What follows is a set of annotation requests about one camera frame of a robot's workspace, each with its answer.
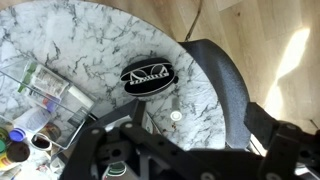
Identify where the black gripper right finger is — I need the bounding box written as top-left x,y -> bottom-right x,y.
243,101 -> 320,180

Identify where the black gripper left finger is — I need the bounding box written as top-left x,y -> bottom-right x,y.
59,120 -> 219,180

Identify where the white medicine bottle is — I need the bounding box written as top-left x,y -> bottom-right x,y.
169,97 -> 184,123

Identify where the yellow bottle black cap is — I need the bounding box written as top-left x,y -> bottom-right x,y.
0,142 -> 32,172

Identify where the white bottle blue cap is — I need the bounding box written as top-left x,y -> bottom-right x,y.
7,106 -> 52,143

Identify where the white green medicine box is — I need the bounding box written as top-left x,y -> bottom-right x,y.
17,62 -> 70,101

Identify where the black glasses case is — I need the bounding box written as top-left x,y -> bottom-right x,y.
119,57 -> 179,98

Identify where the clear plastic box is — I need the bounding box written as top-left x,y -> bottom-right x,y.
0,59 -> 97,150

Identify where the grey upholstered chair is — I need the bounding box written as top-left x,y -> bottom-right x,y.
179,38 -> 252,150

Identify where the tin with green lid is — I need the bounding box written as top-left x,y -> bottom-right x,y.
0,127 -> 10,155

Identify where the black floor cable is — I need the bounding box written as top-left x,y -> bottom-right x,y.
184,0 -> 204,42

